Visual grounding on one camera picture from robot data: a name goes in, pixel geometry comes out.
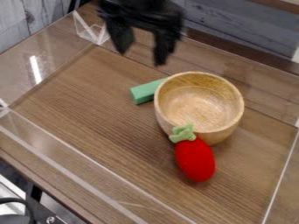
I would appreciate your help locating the wooden bowl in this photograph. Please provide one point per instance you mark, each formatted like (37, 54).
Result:
(202, 100)

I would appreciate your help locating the red plush strawberry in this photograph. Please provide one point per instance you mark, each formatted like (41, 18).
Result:
(192, 154)

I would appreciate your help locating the green block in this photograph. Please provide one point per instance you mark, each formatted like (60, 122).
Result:
(142, 93)

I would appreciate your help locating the clear acrylic corner bracket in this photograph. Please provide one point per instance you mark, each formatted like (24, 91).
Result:
(93, 33)

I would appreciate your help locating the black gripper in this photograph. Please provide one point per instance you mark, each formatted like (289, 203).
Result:
(152, 15)

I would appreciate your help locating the black table leg bracket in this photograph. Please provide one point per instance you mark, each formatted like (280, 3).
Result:
(42, 215)

